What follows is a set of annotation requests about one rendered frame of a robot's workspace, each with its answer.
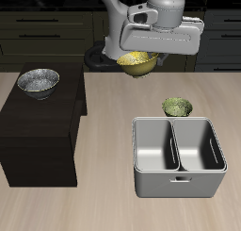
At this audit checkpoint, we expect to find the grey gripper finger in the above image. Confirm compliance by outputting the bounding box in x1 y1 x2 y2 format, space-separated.
156 53 169 67

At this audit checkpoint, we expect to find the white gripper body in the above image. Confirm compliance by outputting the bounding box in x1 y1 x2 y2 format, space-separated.
119 15 205 57

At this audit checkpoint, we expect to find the yellow bowl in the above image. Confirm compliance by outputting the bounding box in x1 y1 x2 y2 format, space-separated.
116 51 160 78

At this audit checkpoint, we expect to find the black bowl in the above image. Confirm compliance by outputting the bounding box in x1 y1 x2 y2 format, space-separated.
16 68 60 101

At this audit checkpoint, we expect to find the green fluted dish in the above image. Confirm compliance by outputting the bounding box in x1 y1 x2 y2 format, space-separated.
161 97 194 118

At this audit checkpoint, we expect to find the white two-bin basket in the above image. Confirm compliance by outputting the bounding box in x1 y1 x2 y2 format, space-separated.
132 116 229 199

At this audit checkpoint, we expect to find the dark wooden cabinet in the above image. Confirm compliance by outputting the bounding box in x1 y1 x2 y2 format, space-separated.
0 62 88 188

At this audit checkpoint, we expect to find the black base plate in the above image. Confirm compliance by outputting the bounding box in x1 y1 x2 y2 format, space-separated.
84 41 124 70

